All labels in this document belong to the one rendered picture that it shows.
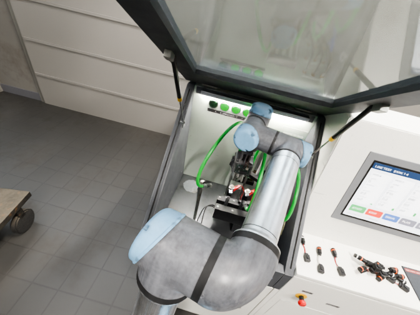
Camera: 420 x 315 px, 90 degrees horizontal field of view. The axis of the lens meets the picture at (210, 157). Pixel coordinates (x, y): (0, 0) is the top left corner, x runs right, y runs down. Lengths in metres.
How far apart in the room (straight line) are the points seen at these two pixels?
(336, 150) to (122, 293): 1.70
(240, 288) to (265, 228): 0.12
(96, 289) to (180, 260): 1.65
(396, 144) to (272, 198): 0.72
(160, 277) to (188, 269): 0.05
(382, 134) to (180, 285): 0.91
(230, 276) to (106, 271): 1.71
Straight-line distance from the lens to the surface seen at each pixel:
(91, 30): 3.21
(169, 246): 0.38
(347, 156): 1.04
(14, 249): 2.36
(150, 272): 0.41
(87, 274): 2.06
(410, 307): 1.34
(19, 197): 2.22
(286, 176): 0.52
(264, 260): 0.40
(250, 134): 0.59
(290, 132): 1.17
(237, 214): 1.11
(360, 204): 1.17
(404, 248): 1.42
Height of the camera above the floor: 1.84
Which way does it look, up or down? 39 degrees down
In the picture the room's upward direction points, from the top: 13 degrees clockwise
